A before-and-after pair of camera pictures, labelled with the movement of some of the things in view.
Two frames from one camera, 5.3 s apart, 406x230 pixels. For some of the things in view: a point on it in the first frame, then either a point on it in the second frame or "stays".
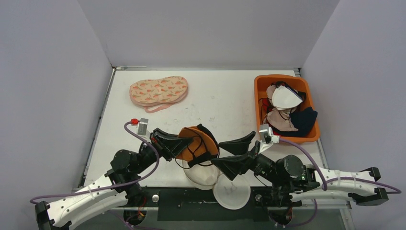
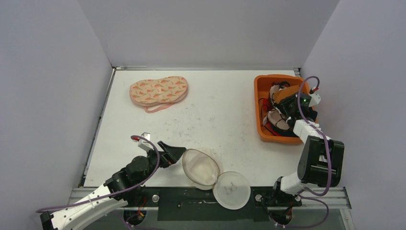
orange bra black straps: (203, 146) to (282, 93)
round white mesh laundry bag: (230, 194) stays
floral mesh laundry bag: (154, 95) stays
